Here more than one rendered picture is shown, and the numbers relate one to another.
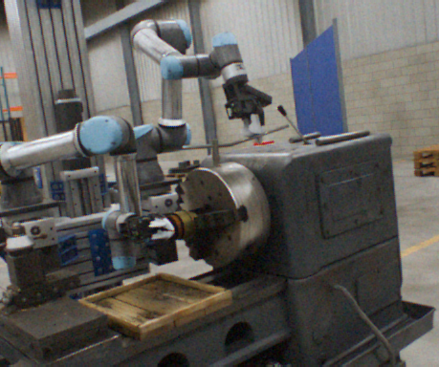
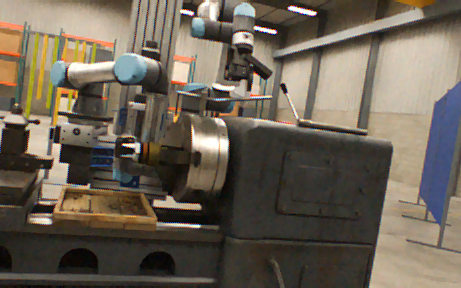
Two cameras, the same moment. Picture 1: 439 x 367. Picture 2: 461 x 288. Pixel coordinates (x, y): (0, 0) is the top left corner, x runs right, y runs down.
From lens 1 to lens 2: 0.68 m
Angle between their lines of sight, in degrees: 21
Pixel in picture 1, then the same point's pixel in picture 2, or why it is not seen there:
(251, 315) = (177, 251)
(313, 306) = (242, 269)
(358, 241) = (319, 230)
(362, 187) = (339, 181)
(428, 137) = not seen: outside the picture
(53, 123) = not seen: hidden behind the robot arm
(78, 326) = not seen: outside the picture
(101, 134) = (128, 67)
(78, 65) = (170, 27)
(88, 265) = not seen: hidden behind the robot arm
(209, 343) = (125, 257)
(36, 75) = (137, 26)
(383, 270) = (341, 270)
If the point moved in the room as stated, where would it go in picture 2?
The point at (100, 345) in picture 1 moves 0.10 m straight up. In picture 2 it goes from (1, 207) to (5, 170)
